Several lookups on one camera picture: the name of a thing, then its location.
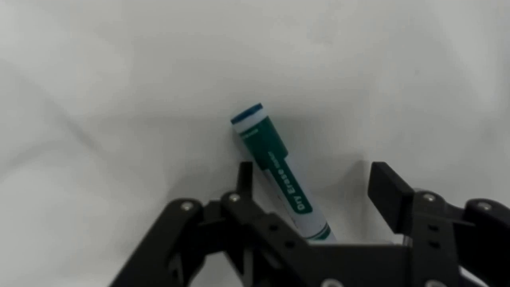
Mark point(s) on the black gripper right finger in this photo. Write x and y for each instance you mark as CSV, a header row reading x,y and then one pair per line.
x,y
440,239

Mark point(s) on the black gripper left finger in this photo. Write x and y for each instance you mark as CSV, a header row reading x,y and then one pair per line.
x,y
180,244

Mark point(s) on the green dry erase marker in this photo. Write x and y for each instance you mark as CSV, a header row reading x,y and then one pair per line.
x,y
276,165

